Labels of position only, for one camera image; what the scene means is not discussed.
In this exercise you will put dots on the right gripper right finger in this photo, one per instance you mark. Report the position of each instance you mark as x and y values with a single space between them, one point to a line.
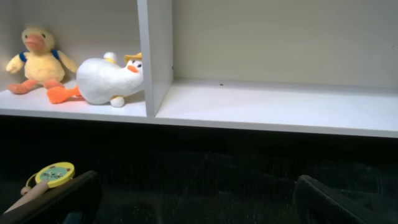
323 205

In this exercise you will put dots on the white shelf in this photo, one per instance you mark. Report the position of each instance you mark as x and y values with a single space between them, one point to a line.
248 105

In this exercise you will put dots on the white plush duck with hat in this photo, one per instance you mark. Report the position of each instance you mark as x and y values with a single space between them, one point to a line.
105 81

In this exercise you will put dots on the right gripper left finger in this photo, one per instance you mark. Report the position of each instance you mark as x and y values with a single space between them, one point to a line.
62 202

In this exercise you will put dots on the yellow wooden rattle drum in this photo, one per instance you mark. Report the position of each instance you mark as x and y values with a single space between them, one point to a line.
56 174

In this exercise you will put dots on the yellow plush duck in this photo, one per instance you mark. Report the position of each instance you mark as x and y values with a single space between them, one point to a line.
40 65

